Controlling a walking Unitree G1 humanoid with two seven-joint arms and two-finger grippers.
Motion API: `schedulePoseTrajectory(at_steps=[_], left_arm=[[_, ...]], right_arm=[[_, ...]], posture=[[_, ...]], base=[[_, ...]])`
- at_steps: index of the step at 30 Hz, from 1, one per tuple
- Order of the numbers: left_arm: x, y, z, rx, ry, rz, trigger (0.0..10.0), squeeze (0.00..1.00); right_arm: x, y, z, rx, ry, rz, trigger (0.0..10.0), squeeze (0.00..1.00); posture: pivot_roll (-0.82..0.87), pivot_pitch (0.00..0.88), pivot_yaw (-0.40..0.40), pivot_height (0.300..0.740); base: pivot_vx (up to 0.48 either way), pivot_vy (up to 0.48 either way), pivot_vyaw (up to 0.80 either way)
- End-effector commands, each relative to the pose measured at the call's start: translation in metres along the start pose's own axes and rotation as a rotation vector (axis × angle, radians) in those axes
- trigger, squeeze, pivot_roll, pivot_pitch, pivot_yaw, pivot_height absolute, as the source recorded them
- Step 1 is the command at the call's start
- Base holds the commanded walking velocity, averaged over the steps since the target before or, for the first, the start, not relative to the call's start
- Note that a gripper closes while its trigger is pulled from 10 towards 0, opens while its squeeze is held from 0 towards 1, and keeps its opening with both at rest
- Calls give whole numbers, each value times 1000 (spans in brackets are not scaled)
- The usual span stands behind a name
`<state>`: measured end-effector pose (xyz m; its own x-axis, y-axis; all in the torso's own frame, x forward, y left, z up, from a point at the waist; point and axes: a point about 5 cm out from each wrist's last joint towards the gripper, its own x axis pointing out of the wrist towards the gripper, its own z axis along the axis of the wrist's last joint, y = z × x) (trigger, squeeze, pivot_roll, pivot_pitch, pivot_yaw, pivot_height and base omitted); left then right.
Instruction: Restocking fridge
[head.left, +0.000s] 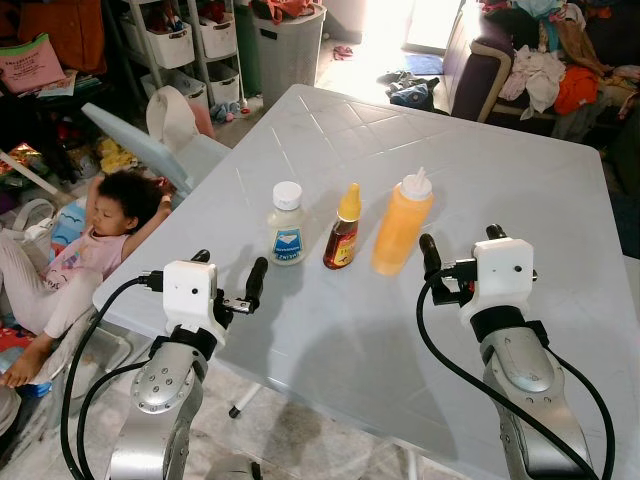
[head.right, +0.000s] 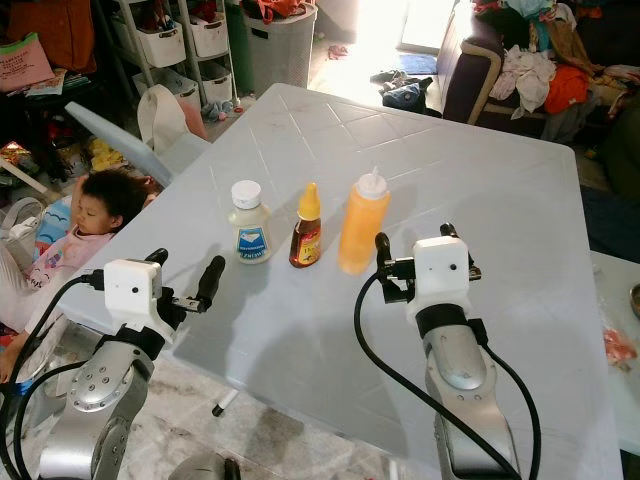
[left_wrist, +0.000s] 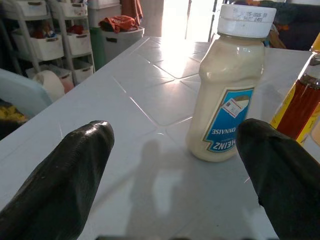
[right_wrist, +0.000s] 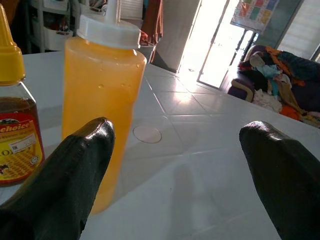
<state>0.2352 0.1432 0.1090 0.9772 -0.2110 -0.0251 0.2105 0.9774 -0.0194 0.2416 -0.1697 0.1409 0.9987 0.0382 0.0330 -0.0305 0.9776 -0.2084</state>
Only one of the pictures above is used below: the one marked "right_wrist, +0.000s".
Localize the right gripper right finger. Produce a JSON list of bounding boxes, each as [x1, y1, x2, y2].
[[239, 121, 320, 240]]

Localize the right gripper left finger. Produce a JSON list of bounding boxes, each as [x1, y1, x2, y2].
[[0, 116, 116, 240]]

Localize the orange squeeze bottle white cap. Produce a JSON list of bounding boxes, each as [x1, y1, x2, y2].
[[61, 0, 148, 215]]

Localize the honey bottle yellow cap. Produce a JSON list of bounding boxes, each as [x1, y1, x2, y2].
[[0, 3, 46, 188]]

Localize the purple sofa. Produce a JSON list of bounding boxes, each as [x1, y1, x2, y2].
[[227, 44, 320, 126]]

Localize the pile of colourful clothes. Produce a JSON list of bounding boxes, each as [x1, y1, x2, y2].
[[237, 46, 320, 129]]

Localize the white shelf unit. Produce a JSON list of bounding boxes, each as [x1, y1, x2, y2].
[[29, 0, 76, 53]]

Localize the louvred glass window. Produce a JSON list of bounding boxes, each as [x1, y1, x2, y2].
[[276, 0, 320, 61]]

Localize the brown hanging garment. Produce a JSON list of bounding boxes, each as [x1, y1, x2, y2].
[[139, 0, 165, 46]]

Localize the grey door leaf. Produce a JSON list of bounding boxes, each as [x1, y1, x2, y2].
[[154, 0, 201, 74]]

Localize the colourful squares wall poster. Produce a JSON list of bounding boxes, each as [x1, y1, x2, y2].
[[229, 0, 280, 35]]

